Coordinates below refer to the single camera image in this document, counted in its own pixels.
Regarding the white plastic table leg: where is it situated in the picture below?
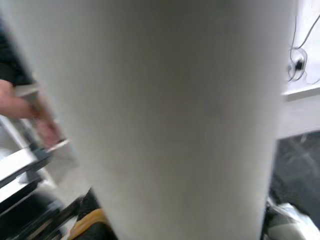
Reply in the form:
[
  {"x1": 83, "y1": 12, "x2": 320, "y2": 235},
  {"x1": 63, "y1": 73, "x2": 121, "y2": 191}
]
[{"x1": 0, "y1": 0, "x2": 300, "y2": 240}]

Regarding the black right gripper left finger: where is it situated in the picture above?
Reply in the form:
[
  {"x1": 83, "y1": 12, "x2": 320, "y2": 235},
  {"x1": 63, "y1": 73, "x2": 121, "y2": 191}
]
[{"x1": 66, "y1": 187, "x2": 120, "y2": 240}]

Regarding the seated person in dark clothes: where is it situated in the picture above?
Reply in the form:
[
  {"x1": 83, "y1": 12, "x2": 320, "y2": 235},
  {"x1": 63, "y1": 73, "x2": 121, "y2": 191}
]
[{"x1": 0, "y1": 14, "x2": 67, "y2": 148}]

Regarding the black charger cable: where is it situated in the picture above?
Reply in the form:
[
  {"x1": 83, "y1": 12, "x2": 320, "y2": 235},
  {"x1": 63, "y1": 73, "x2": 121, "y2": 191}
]
[{"x1": 286, "y1": 14, "x2": 320, "y2": 85}]

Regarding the clear tape cross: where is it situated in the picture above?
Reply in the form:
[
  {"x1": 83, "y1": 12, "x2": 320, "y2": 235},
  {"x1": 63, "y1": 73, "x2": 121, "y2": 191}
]
[{"x1": 284, "y1": 132, "x2": 320, "y2": 173}]

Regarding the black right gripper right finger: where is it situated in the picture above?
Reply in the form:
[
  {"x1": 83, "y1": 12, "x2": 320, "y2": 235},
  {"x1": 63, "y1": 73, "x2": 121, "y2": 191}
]
[{"x1": 259, "y1": 197, "x2": 320, "y2": 240}]

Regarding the black tablecloth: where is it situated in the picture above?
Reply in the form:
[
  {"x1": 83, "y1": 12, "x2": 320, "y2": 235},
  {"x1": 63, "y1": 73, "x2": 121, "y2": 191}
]
[{"x1": 268, "y1": 129, "x2": 320, "y2": 227}]

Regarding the yellow rubber band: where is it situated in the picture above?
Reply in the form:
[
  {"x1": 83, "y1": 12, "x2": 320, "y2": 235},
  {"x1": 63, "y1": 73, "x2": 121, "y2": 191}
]
[{"x1": 68, "y1": 208, "x2": 109, "y2": 240}]

